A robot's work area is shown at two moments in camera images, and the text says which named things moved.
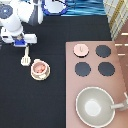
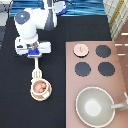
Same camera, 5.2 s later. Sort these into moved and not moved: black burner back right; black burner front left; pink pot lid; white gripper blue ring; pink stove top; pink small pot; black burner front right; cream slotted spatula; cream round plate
Moved: cream round plate; cream slotted spatula; white gripper blue ring; pink small pot
Not moved: black burner front right; pink pot lid; black burner back right; black burner front left; pink stove top
